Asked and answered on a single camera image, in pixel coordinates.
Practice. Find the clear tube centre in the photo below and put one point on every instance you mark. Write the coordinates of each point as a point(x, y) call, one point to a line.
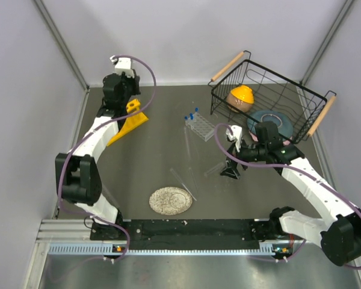
point(193, 177)

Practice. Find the blue glazed bowl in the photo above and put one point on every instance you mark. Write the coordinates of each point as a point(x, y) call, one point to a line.
point(282, 121)

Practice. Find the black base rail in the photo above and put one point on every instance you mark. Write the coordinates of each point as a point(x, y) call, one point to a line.
point(195, 234)

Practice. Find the clear acrylic tube rack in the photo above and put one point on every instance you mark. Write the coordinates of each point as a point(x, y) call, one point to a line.
point(200, 126)

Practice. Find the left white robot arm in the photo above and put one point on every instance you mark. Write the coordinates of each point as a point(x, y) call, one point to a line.
point(77, 176)

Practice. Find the short clear glass tube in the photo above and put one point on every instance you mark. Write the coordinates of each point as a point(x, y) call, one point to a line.
point(217, 168)

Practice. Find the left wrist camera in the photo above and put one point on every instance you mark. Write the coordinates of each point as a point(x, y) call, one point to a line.
point(122, 65)

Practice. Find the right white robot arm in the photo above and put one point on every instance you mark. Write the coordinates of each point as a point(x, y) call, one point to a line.
point(337, 230)

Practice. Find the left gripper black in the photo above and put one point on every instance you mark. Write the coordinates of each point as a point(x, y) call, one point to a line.
point(134, 80)

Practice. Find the speckled ceramic plate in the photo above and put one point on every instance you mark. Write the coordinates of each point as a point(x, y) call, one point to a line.
point(170, 201)

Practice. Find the brown and yellow bowl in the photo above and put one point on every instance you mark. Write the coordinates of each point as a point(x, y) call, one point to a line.
point(240, 99)

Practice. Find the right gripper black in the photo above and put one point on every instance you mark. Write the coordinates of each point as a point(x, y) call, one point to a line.
point(231, 169)

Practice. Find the yellow test tube rack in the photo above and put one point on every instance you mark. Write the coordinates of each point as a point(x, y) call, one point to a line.
point(131, 123)

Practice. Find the pink bowl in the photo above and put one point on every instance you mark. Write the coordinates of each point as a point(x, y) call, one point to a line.
point(255, 138)

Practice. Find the black wire basket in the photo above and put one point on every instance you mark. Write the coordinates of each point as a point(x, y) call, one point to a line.
point(272, 91)

